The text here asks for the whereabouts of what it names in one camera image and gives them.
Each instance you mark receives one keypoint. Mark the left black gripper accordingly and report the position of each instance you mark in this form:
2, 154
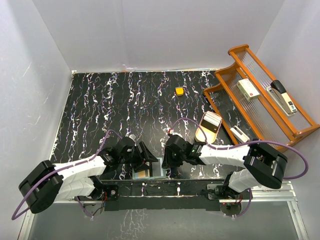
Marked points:
146, 155

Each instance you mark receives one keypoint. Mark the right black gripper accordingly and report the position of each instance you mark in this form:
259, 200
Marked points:
168, 161

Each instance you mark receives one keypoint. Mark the green card holder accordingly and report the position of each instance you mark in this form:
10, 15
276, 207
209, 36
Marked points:
154, 171

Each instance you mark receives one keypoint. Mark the gold credit card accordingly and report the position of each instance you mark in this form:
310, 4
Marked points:
142, 174

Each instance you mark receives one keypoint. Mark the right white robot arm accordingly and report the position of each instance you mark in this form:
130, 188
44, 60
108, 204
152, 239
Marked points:
262, 165

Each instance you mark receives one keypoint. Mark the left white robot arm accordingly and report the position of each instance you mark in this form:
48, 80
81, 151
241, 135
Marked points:
48, 183

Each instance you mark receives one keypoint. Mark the wooden tray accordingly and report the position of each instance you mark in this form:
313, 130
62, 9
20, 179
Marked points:
207, 130

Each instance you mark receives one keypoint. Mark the yellow small block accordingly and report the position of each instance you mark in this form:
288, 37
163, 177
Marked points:
179, 91

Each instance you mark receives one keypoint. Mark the wooden tiered shelf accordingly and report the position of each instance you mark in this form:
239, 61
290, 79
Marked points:
260, 118

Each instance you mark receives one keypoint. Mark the white staple box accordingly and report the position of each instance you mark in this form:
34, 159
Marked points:
247, 89

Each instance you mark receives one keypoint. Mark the black beige stapler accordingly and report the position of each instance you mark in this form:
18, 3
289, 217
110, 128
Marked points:
280, 95

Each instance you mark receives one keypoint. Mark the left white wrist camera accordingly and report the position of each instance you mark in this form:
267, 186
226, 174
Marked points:
133, 137

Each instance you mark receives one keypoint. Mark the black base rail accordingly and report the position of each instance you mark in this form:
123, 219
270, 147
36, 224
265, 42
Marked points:
167, 194

